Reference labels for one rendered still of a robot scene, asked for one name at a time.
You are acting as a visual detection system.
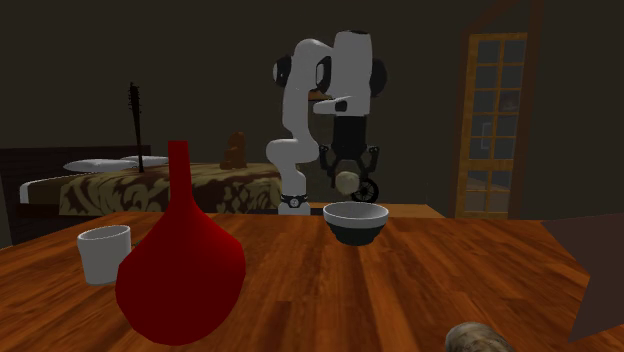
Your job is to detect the wooden door with glass panes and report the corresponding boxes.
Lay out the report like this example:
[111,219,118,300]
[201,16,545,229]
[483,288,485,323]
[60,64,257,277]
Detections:
[453,31,530,220]

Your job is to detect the white bowl with dark outside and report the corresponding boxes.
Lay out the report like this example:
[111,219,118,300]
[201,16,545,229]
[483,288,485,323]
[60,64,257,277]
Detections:
[322,201,391,247]

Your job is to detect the beige round potato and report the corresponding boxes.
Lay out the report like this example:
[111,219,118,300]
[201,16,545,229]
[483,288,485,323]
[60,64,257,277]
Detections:
[334,169,362,197]

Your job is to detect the white cup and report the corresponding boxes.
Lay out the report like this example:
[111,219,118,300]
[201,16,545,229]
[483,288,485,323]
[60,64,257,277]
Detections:
[76,224,133,287]

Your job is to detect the beige-brown mottled round object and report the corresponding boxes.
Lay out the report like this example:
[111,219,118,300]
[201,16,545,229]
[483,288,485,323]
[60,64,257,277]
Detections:
[444,321,516,352]

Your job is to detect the red long-necked vase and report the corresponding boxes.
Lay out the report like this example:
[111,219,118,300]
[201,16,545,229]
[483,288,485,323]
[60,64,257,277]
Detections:
[114,140,247,347]

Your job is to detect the black ring-shaped object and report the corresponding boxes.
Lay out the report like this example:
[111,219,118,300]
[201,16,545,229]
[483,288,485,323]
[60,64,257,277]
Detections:
[350,177,381,204]

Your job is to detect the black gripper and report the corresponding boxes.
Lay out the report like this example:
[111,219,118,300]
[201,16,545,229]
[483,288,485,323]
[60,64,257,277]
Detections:
[318,115,382,185]

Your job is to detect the bed with patterned brown cover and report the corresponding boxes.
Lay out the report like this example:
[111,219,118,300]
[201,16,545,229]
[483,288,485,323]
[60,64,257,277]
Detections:
[0,81,285,245]

